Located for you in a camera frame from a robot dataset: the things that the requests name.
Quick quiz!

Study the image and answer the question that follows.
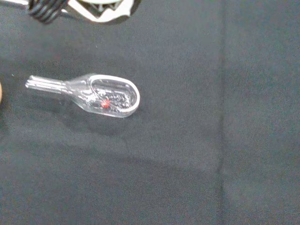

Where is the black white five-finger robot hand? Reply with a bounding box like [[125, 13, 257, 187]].
[[27, 0, 143, 24]]

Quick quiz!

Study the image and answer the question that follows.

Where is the black bench cloth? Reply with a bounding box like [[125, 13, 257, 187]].
[[0, 0, 300, 225]]

